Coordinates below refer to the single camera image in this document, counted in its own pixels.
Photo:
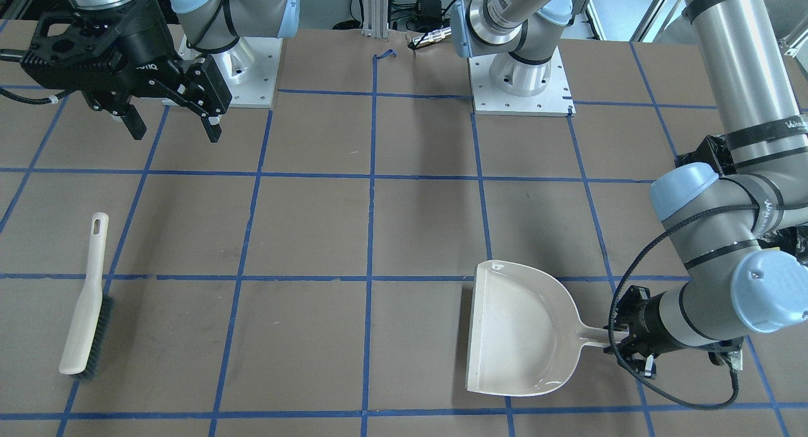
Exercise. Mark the aluminium frame post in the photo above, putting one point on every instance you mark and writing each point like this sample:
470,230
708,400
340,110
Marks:
375,19

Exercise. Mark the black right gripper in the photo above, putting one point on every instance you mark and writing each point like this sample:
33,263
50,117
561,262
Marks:
146,53

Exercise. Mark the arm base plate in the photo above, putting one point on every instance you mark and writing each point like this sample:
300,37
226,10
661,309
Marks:
503,86
250,69

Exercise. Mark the beige plastic dustpan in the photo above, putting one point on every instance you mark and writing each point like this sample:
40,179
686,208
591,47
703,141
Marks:
525,336

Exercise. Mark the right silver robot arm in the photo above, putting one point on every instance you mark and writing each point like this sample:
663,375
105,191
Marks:
210,27

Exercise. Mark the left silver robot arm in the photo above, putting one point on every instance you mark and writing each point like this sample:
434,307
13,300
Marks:
736,287

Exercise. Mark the bin with black liner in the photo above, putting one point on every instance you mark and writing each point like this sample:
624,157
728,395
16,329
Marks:
713,150

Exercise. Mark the beige hand brush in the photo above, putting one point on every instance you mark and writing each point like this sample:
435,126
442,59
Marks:
91,314

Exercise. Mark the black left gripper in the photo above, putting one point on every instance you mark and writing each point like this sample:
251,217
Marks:
645,325

